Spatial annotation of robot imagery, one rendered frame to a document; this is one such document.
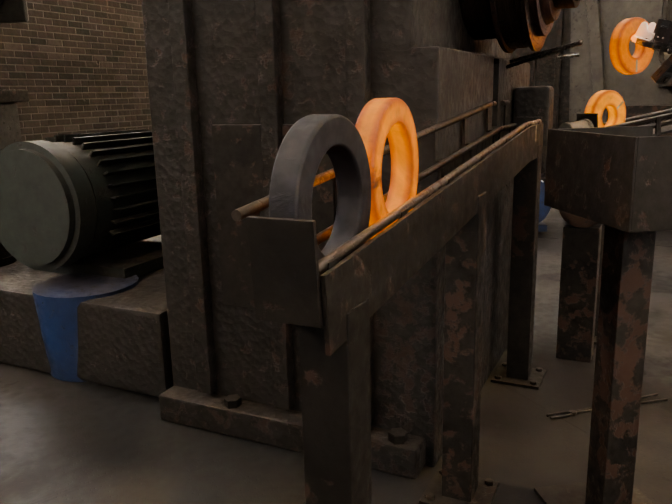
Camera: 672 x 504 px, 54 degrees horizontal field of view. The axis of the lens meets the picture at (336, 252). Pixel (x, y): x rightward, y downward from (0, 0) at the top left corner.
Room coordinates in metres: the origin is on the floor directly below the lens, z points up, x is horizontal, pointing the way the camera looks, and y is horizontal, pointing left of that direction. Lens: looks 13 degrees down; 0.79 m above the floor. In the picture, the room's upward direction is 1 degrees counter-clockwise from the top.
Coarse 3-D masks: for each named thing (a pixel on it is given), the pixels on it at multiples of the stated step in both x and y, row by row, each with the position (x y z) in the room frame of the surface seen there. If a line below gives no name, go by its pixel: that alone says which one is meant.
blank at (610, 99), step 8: (592, 96) 2.04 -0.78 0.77; (600, 96) 2.02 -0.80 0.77; (608, 96) 2.03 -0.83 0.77; (616, 96) 2.05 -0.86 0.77; (592, 104) 2.02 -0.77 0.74; (600, 104) 2.02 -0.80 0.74; (608, 104) 2.04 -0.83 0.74; (616, 104) 2.05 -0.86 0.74; (624, 104) 2.07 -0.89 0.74; (584, 112) 2.03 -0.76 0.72; (592, 112) 2.00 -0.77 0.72; (600, 112) 2.02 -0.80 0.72; (608, 112) 2.08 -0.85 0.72; (616, 112) 2.06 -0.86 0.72; (624, 112) 2.07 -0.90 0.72; (600, 120) 2.02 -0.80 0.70; (608, 120) 2.08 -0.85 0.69; (616, 120) 2.06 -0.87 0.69; (624, 120) 2.08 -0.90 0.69
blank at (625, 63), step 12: (624, 24) 1.96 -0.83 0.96; (636, 24) 1.98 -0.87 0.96; (648, 24) 2.00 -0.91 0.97; (612, 36) 1.97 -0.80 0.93; (624, 36) 1.95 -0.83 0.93; (612, 48) 1.96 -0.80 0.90; (624, 48) 1.95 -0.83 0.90; (636, 48) 2.02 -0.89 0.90; (648, 48) 2.00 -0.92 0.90; (612, 60) 1.97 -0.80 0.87; (624, 60) 1.95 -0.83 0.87; (636, 60) 1.98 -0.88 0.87; (648, 60) 2.00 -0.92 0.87; (624, 72) 1.98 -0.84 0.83; (636, 72) 1.98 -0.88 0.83
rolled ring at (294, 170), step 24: (312, 120) 0.68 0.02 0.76; (336, 120) 0.70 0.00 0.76; (288, 144) 0.65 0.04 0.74; (312, 144) 0.65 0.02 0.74; (336, 144) 0.70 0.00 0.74; (360, 144) 0.76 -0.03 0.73; (288, 168) 0.64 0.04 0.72; (312, 168) 0.65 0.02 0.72; (336, 168) 0.76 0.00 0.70; (360, 168) 0.76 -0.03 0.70; (288, 192) 0.63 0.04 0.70; (360, 192) 0.76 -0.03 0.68; (288, 216) 0.62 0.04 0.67; (336, 216) 0.77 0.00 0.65; (360, 216) 0.76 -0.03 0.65; (336, 240) 0.74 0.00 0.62
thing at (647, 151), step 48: (576, 144) 1.10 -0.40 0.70; (624, 144) 0.97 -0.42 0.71; (576, 192) 1.09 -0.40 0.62; (624, 192) 0.96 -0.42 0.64; (624, 240) 1.07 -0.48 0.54; (624, 288) 1.08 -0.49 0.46; (624, 336) 1.08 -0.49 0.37; (624, 384) 1.08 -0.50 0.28; (624, 432) 1.08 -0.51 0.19; (624, 480) 1.08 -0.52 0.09
